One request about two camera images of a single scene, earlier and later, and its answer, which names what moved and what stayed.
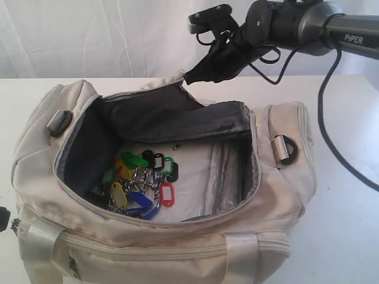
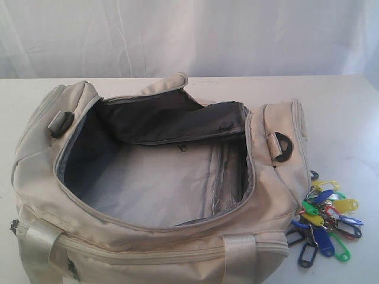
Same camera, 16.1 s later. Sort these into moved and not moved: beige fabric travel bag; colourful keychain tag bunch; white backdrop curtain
Moved: colourful keychain tag bunch
Not moved: beige fabric travel bag; white backdrop curtain
